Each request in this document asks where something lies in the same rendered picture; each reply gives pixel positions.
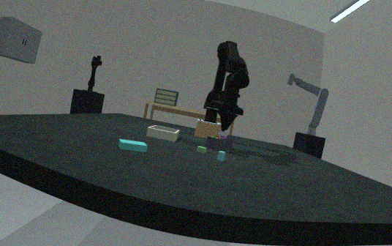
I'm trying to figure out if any small green block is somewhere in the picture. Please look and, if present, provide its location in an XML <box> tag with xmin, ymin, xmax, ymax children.
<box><xmin>197</xmin><ymin>146</ymin><xmax>207</xmax><ymax>153</ymax></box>

